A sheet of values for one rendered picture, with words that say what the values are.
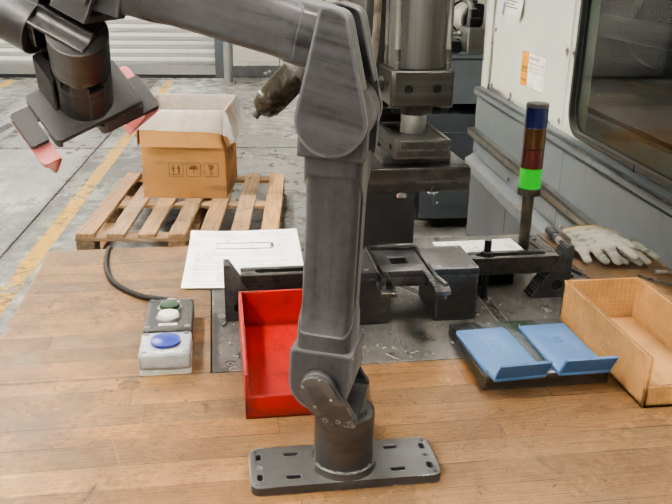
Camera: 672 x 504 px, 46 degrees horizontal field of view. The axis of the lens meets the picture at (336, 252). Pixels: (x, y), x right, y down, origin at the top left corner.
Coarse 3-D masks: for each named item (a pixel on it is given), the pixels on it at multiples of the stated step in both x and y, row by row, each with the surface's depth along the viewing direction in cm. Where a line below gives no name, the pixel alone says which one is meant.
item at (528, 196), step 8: (528, 104) 130; (536, 104) 129; (544, 104) 129; (520, 192) 135; (528, 192) 134; (536, 192) 134; (528, 200) 136; (528, 208) 136; (520, 216) 138; (528, 216) 137; (520, 224) 138; (528, 224) 137; (520, 232) 138; (528, 232) 138; (520, 240) 139; (528, 240) 139; (528, 248) 139
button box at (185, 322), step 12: (108, 252) 143; (108, 264) 138; (108, 276) 132; (120, 288) 128; (156, 300) 118; (180, 300) 118; (192, 300) 118; (156, 312) 114; (180, 312) 114; (192, 312) 115; (144, 324) 110; (156, 324) 110; (168, 324) 110; (180, 324) 110; (192, 324) 111; (192, 336) 110
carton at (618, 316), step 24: (576, 288) 114; (600, 288) 118; (624, 288) 119; (648, 288) 116; (576, 312) 114; (600, 312) 107; (624, 312) 121; (648, 312) 116; (600, 336) 107; (624, 336) 100; (648, 336) 115; (624, 360) 101; (648, 360) 95; (624, 384) 101; (648, 384) 96
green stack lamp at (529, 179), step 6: (522, 168) 134; (522, 174) 134; (528, 174) 133; (534, 174) 133; (540, 174) 134; (522, 180) 135; (528, 180) 134; (534, 180) 134; (540, 180) 135; (522, 186) 135; (528, 186) 134; (534, 186) 134
